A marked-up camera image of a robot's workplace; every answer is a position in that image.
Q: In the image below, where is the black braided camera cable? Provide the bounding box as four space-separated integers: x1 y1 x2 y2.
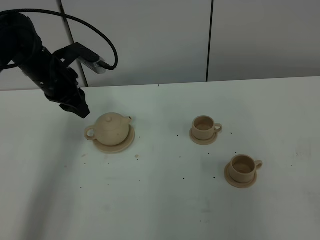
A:
0 8 119 71

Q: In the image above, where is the tan clay teapot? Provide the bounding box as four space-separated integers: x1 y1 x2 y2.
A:
84 112 132 147

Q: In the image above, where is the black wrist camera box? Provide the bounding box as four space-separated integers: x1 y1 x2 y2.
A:
53 42 112 75

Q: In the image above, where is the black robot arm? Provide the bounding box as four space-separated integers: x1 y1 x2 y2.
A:
0 13 90 119

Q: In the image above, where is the tan cup saucer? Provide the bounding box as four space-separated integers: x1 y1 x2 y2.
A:
224 163 258 189
189 129 218 146

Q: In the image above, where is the far tan cup saucer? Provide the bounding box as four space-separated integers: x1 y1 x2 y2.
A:
189 129 218 146

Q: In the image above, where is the near tan teacup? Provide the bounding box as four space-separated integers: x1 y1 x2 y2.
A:
228 154 263 184

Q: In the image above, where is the tan teapot saucer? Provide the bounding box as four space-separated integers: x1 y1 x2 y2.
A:
93 125 135 154

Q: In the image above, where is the near tan cup saucer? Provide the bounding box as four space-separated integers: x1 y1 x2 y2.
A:
224 163 258 189

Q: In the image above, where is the tan teacup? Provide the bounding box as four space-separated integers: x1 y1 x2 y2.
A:
228 154 263 184
191 115 223 141

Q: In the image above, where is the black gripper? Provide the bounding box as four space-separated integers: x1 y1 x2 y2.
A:
21 48 90 118

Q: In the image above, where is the far tan teacup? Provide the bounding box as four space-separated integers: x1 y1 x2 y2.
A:
191 115 223 141

